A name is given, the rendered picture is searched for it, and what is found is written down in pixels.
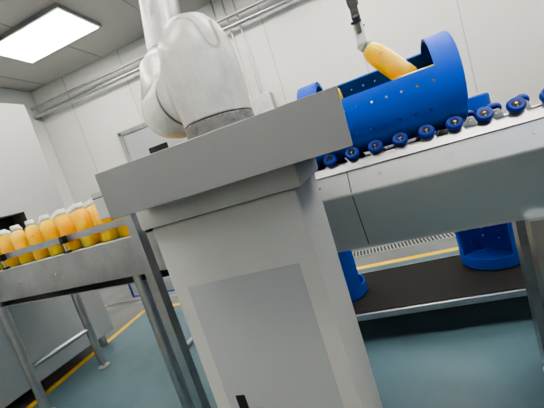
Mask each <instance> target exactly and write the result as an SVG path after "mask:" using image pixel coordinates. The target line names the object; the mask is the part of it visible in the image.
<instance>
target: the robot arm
mask: <svg viewBox="0 0 544 408"><path fill-rule="evenodd" d="M138 1H139V6H140V11H141V16H142V25H143V30H144V35H145V40H146V44H147V54H146V56H145V57H144V58H143V59H142V61H141V62H140V79H141V99H142V105H141V112H142V117H143V119H144V121H145V122H146V124H147V126H148V127H149V128H150V129H151V130H152V131H153V132H155V133H156V134H158V135H159V136H162V137H164V138H186V137H187V140H190V139H192V138H196V137H198V136H200V135H203V134H207V133H209V132H211V131H214V130H217V129H220V128H222V127H224V126H227V125H230V124H233V123H236V122H238V121H242V120H244V119H246V118H249V117H252V116H255V115H254V112H253V109H252V105H251V103H250V99H249V92H248V88H247V85H246V82H245V79H244V75H243V71H242V69H241V66H240V63H239V60H238V57H237V56H236V52H235V50H234V48H233V46H232V43H231V41H230V40H229V38H228V37H227V35H226V33H225V32H224V31H223V29H222V28H221V27H220V26H219V25H218V24H217V23H216V22H215V21H214V20H213V19H210V18H209V17H208V16H206V15H204V14H203V13H199V12H186V13H182V14H181V13H180V7H179V2H178V0H138ZM346 4H347V6H348V8H349V9H350V12H351V19H352V21H353V22H351V25H353V28H354V31H355V37H356V40H357V44H358V47H359V46H361V45H365V44H367V43H368V42H367V38H366V35H365V31H364V28H363V26H365V25H364V24H363V22H362V21H361V18H360V14H359V10H358V7H357V6H358V4H359V3H358V0H346Z"/></svg>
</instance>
